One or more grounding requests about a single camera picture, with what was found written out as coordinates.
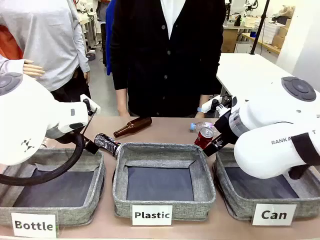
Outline person in black cardigan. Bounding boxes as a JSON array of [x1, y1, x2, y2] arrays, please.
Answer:
[[109, 0, 227, 119]]

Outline white Plastic label card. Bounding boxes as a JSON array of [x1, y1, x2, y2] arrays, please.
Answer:
[[131, 204, 174, 227]]

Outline white Can label card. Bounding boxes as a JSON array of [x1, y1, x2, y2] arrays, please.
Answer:
[[251, 203, 298, 227]]

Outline grey fabric basket Plastic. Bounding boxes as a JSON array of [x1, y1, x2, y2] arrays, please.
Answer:
[[112, 142, 217, 222]]

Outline bystander in grey sweatshirt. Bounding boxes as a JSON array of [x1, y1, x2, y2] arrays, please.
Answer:
[[0, 0, 92, 103]]

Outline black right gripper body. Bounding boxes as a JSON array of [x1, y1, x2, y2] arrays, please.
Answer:
[[214, 109, 241, 146]]

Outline grey fabric basket Can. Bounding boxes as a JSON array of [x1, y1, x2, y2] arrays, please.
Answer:
[[212, 146, 320, 221]]

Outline white table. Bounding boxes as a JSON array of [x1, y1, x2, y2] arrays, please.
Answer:
[[215, 52, 304, 101]]

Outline wooden workbench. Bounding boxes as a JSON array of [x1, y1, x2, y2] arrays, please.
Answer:
[[240, 32, 282, 55]]

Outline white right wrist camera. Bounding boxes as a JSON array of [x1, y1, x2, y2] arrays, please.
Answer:
[[201, 95, 237, 118]]

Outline clear plastic bottle pink label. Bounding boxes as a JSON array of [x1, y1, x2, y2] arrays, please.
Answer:
[[189, 121, 219, 133]]

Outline person's right forearm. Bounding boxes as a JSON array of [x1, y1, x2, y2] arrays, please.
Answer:
[[115, 88, 130, 117]]

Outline wooden cabinet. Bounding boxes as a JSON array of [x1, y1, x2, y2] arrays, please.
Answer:
[[220, 27, 241, 54]]

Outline bystander in blue coat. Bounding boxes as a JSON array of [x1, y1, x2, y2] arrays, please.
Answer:
[[105, 0, 118, 76]]

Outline white Bottle label card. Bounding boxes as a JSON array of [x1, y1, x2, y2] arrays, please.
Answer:
[[10, 210, 59, 239]]

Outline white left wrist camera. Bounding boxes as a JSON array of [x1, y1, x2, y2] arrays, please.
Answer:
[[79, 94, 101, 116]]

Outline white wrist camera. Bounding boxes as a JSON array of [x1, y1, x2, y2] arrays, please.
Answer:
[[201, 95, 237, 118], [79, 94, 101, 116]]

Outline crushed black can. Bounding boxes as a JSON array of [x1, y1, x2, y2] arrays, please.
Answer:
[[93, 133, 123, 158]]

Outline crushed red can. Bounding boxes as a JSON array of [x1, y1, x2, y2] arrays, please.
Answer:
[[194, 127, 215, 150]]

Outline grey fabric basket Bottle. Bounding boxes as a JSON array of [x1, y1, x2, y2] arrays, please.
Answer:
[[0, 147, 107, 227]]

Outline brown glass bottle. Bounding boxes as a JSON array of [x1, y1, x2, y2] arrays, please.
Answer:
[[113, 116, 153, 139]]

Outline stacked cardboard boxes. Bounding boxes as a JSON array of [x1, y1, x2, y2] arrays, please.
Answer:
[[271, 17, 293, 49]]

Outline black tripod pole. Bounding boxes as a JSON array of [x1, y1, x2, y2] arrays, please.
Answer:
[[249, 0, 272, 56]]

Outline pale bystander hand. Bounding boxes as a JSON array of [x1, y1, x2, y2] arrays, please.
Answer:
[[23, 59, 46, 78]]

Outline orange garment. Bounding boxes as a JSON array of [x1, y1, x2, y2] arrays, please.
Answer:
[[0, 24, 25, 61]]

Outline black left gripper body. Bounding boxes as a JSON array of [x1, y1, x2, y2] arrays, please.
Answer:
[[83, 138, 101, 155]]

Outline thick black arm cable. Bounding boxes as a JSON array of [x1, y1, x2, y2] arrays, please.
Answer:
[[0, 132, 87, 187]]

